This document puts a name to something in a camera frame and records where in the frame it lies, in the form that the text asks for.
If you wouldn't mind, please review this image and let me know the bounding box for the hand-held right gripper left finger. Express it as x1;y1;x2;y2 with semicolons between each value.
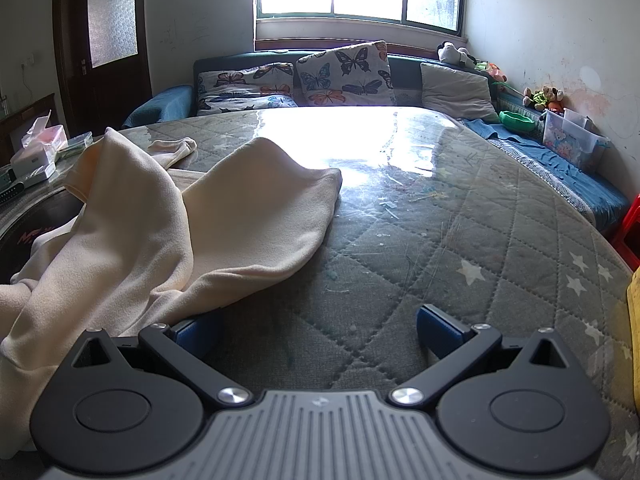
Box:
72;312;253;408

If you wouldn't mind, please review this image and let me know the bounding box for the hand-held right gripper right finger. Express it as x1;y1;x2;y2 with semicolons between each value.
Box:
390;304;576;407

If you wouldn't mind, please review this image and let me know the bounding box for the cream fleece garment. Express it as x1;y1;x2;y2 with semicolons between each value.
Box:
0;127;343;448

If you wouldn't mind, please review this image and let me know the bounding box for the blue sofa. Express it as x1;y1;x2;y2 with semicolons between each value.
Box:
122;47;631;236

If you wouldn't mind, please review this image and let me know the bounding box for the black round induction cooker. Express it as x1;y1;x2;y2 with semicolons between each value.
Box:
0;185;86;286

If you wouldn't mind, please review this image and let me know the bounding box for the yellow plastic object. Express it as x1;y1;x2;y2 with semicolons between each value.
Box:
627;267;640;328

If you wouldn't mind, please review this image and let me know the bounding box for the red plastic stool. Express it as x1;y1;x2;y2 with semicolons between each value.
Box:
612;192;640;261

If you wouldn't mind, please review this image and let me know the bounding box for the green plastic bowl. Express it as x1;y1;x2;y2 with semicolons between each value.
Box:
499;110;543;133

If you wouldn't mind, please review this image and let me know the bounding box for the green printed packet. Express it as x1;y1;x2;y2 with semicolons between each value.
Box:
55;132;93;161

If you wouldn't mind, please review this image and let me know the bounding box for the clear plastic storage box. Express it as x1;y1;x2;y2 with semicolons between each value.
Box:
542;107;611;171

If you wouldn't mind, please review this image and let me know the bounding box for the white cardboard box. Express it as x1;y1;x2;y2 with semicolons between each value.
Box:
10;147;57;181

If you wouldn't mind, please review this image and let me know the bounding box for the grey pillow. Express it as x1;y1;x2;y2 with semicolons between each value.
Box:
420;62;501;123

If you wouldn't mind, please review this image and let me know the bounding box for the butterfly print pillow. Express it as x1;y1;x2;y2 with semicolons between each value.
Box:
197;62;298;116
295;40;396;107

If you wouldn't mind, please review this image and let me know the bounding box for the pink tissue packet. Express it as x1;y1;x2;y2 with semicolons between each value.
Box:
20;115;68;153

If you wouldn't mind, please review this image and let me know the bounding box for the orange green plush toy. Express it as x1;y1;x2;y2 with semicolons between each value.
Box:
475;60;508;83

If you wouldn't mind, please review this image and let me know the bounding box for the panda plush toy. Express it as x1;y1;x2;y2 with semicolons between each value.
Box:
437;42;473;66

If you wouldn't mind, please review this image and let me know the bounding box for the dark door with frosted glass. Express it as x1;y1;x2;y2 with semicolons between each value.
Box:
52;0;153;136

